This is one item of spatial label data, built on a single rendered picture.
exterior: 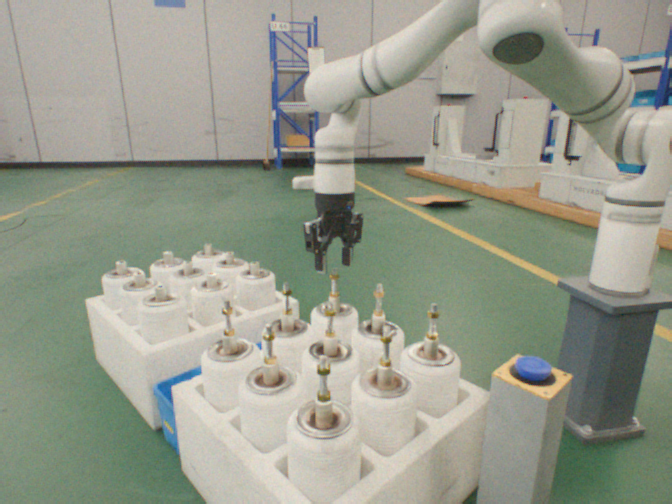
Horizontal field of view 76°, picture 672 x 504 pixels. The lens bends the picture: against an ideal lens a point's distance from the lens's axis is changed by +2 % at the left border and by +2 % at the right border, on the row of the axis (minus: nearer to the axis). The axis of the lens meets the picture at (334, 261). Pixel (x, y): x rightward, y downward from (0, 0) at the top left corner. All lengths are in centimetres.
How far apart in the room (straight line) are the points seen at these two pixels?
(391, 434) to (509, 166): 352
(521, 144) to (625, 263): 318
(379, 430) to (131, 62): 675
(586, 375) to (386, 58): 71
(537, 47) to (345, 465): 54
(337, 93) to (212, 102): 624
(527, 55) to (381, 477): 55
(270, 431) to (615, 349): 66
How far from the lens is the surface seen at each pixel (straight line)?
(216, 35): 704
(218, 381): 73
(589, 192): 321
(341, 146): 76
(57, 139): 737
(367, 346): 76
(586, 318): 98
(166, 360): 96
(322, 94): 75
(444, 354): 74
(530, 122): 410
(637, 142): 92
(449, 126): 525
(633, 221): 93
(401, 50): 68
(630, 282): 97
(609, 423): 108
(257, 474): 63
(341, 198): 77
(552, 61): 64
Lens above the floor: 61
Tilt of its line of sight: 18 degrees down
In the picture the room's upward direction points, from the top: straight up
